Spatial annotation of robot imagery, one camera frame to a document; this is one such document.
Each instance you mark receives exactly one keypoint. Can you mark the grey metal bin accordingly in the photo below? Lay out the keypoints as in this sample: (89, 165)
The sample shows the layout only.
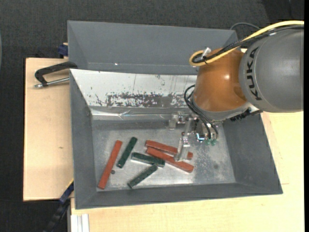
(154, 45)

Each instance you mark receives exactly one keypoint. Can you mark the dark green flat block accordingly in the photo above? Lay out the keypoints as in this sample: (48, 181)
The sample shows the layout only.
(127, 152)
(142, 176)
(147, 159)

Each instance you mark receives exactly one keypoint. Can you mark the red-brown flat block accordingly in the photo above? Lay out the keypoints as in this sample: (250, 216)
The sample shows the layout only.
(110, 164)
(169, 159)
(160, 147)

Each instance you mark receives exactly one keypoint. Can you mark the black cylinder on white bracket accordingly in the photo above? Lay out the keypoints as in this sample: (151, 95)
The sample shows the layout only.
(241, 117)

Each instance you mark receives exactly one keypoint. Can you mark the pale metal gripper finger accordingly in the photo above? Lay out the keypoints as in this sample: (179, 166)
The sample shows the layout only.
(172, 122)
(183, 151)

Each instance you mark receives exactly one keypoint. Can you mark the pale wood flat board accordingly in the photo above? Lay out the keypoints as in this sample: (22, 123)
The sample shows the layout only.
(47, 129)

